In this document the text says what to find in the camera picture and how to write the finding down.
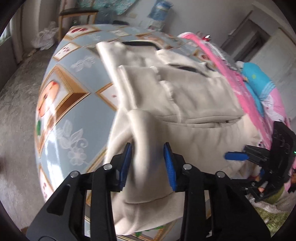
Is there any blue striped pillow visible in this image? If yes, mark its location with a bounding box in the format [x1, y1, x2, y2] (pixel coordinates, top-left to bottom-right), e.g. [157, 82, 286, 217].
[237, 61, 275, 117]

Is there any white plastic bag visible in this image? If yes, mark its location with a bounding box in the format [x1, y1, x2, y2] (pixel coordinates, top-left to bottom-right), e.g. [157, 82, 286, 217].
[31, 21, 59, 51]

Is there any teal floral wall cloth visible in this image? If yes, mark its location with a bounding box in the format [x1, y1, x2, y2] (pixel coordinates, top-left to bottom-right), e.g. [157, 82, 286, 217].
[76, 0, 137, 15]

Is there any fruit pattern blue tablecloth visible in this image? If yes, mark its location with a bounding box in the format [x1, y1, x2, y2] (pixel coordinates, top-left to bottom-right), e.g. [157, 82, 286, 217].
[35, 24, 216, 200]

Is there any wooden chair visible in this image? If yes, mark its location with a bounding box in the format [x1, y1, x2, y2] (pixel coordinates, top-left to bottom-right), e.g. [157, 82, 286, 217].
[58, 7, 99, 42]

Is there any beige zip jacket black trim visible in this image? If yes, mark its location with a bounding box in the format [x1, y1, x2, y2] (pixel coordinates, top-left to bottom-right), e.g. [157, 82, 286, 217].
[96, 41, 262, 235]

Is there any blue water jug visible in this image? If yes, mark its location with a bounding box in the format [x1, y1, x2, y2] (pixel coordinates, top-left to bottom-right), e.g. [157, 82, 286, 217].
[148, 1, 173, 21]

